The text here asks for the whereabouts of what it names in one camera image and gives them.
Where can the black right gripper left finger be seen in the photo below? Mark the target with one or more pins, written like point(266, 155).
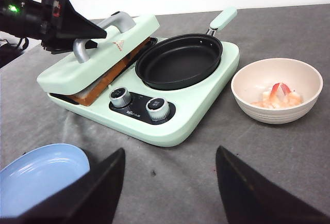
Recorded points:
point(91, 199)

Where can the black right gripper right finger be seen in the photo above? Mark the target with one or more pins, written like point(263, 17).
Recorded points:
point(249, 197)

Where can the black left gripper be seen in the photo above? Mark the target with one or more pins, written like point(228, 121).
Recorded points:
point(38, 20)

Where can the white bread slice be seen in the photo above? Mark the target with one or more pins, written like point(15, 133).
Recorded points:
point(88, 95)

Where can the cooked pink shrimp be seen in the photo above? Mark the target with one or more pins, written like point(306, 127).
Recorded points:
point(280, 96)

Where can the mint green breakfast maker base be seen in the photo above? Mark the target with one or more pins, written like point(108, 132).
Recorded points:
point(191, 104)

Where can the blue plate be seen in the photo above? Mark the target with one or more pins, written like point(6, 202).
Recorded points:
point(38, 174)

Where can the left silver control knob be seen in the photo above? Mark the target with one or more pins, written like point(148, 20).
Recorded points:
point(120, 97)

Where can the silver control knob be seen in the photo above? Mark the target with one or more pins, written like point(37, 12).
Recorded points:
point(158, 109)
point(120, 97)

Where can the right silver control knob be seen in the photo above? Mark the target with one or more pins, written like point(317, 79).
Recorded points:
point(158, 109)

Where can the beige ceramic bowl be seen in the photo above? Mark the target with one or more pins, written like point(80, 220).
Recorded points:
point(251, 81)

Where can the small black frying pan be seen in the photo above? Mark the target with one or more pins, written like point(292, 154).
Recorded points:
point(184, 60)

